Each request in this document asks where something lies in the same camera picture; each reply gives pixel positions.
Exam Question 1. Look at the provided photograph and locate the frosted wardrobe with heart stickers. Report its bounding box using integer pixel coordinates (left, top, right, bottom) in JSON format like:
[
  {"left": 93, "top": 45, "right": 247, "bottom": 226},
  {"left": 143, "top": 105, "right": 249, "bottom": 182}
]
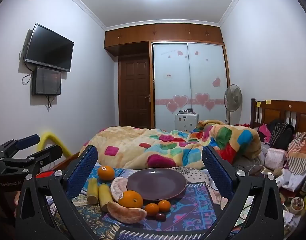
[{"left": 150, "top": 41, "right": 230, "bottom": 131}]

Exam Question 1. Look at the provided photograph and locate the brown wooden door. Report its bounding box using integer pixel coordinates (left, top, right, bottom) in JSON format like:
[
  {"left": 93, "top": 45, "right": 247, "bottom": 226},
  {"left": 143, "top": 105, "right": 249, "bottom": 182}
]
[{"left": 118, "top": 54, "right": 153, "bottom": 130}]

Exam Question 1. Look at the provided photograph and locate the small round jar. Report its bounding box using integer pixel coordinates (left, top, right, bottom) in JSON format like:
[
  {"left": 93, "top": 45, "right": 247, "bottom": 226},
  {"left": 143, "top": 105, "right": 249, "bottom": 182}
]
[{"left": 290, "top": 197, "right": 305, "bottom": 215}]

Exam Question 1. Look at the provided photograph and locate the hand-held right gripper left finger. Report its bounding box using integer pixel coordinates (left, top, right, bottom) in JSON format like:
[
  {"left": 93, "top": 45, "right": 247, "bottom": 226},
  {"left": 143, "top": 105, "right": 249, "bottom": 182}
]
[{"left": 15, "top": 145, "right": 103, "bottom": 240}]

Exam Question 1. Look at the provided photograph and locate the standing electric fan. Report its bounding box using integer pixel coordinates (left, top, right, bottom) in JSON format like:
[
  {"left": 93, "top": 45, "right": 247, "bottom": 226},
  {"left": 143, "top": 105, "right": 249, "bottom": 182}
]
[{"left": 223, "top": 83, "right": 243, "bottom": 125}]

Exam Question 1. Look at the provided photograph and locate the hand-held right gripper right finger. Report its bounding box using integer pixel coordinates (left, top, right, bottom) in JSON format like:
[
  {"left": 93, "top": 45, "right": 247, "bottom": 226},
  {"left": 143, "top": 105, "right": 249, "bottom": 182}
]
[{"left": 202, "top": 145, "right": 285, "bottom": 240}]

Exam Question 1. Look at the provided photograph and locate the orange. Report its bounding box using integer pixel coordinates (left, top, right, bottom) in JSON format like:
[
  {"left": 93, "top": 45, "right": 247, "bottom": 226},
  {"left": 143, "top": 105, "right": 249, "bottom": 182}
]
[
  {"left": 97, "top": 165, "right": 115, "bottom": 182},
  {"left": 118, "top": 190, "right": 144, "bottom": 208}
]

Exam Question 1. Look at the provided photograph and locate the wall-mounted black television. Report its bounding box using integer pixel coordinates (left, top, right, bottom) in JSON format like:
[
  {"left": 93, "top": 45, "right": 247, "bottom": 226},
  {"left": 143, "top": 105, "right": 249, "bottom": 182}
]
[{"left": 25, "top": 23, "right": 75, "bottom": 72}]

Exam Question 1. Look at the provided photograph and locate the yellow foam tube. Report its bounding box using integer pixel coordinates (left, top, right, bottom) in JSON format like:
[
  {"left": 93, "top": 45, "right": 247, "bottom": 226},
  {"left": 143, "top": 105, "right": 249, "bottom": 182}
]
[{"left": 39, "top": 131, "right": 73, "bottom": 158}]

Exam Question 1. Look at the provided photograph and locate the pink floral pouch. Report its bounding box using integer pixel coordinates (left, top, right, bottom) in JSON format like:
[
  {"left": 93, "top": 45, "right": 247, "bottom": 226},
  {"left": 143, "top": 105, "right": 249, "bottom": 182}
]
[{"left": 264, "top": 148, "right": 288, "bottom": 170}]

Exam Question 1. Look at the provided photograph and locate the purple plate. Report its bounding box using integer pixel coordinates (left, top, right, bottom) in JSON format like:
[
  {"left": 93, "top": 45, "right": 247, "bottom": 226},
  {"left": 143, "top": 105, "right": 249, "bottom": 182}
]
[{"left": 126, "top": 168, "right": 187, "bottom": 201}]

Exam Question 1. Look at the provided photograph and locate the peeled pomelo segment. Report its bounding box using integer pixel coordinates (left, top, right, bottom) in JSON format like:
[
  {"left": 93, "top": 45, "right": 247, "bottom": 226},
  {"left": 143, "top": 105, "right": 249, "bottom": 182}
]
[
  {"left": 110, "top": 177, "right": 130, "bottom": 203},
  {"left": 107, "top": 201, "right": 147, "bottom": 224}
]

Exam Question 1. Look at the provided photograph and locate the pink cloth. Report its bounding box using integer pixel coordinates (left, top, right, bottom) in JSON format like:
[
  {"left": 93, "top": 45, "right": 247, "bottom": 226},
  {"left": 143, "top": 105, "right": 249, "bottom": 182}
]
[{"left": 258, "top": 123, "right": 271, "bottom": 143}]

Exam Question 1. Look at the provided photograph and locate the white metal box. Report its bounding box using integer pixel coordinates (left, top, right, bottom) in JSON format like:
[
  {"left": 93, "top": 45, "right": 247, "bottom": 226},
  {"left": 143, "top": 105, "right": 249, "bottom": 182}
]
[{"left": 175, "top": 108, "right": 199, "bottom": 132}]

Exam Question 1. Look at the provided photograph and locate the blue patterned mat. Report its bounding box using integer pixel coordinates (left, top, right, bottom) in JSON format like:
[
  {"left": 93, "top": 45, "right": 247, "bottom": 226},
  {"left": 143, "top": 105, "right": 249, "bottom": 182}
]
[{"left": 43, "top": 166, "right": 235, "bottom": 240}]

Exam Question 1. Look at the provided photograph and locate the colourful patchwork blanket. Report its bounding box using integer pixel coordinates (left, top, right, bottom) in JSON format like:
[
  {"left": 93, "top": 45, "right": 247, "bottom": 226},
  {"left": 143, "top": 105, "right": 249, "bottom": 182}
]
[{"left": 79, "top": 120, "right": 261, "bottom": 170}]

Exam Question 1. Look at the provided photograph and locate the wooden bed headboard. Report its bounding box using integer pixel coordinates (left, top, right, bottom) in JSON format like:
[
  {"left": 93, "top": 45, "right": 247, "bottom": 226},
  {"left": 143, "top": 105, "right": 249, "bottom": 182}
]
[{"left": 250, "top": 98, "right": 306, "bottom": 137}]

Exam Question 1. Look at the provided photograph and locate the wooden overhead cabinet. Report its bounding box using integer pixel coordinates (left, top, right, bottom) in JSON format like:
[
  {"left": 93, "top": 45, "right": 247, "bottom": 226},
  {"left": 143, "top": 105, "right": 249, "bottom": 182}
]
[{"left": 104, "top": 22, "right": 224, "bottom": 55}]

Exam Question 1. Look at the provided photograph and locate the small wall monitor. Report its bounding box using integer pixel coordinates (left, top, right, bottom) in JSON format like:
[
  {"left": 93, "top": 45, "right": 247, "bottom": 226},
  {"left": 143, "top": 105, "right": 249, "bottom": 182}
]
[{"left": 31, "top": 66, "right": 62, "bottom": 96}]

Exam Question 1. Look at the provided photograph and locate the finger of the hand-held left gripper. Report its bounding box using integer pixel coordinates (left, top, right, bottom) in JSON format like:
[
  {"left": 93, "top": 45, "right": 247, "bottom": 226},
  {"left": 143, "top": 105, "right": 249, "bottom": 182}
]
[
  {"left": 0, "top": 134, "right": 40, "bottom": 159},
  {"left": 3, "top": 145, "right": 63, "bottom": 173}
]

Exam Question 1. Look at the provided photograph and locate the striped fabric bag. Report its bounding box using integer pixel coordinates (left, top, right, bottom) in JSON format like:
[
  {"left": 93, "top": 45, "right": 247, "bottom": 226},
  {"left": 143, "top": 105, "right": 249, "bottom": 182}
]
[{"left": 287, "top": 131, "right": 306, "bottom": 173}]

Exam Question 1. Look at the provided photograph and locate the small tangerine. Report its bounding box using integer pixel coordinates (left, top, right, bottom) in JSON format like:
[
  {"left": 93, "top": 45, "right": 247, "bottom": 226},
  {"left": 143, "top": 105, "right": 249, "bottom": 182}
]
[
  {"left": 145, "top": 203, "right": 160, "bottom": 215},
  {"left": 158, "top": 200, "right": 171, "bottom": 212}
]

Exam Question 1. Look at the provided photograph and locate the grey patterned pillow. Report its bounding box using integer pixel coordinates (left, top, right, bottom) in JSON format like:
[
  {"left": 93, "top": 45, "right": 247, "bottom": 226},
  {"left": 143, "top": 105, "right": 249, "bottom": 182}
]
[{"left": 171, "top": 166, "right": 211, "bottom": 186}]

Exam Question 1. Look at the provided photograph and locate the black backpack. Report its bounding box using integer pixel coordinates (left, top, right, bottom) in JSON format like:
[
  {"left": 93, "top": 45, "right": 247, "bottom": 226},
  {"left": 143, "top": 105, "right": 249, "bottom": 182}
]
[{"left": 269, "top": 122, "right": 295, "bottom": 151}]

